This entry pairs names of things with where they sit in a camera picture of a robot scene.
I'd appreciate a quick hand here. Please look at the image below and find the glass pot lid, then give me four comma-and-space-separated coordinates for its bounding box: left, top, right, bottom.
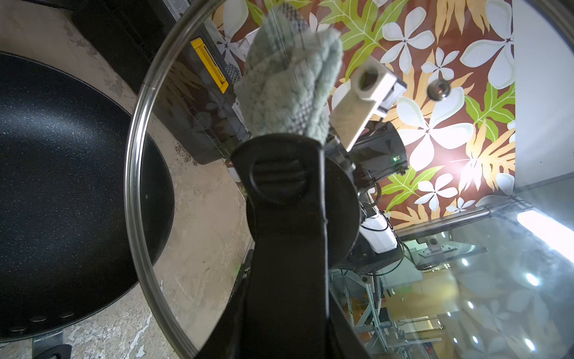
124, 1, 573, 358

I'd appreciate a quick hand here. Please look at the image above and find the grey-green cloth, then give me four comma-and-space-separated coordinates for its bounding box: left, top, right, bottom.
234, 4, 343, 144

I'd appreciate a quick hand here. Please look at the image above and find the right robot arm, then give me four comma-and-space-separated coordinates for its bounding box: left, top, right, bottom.
325, 122, 409, 275

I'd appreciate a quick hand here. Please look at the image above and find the black toolbox yellow latch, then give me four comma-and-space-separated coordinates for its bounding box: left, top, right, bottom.
72, 0, 250, 165

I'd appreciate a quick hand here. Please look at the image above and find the right black frying pan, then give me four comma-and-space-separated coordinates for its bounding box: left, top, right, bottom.
0, 51, 176, 359

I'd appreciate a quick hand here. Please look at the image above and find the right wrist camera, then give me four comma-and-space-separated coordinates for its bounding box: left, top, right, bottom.
329, 57, 407, 152

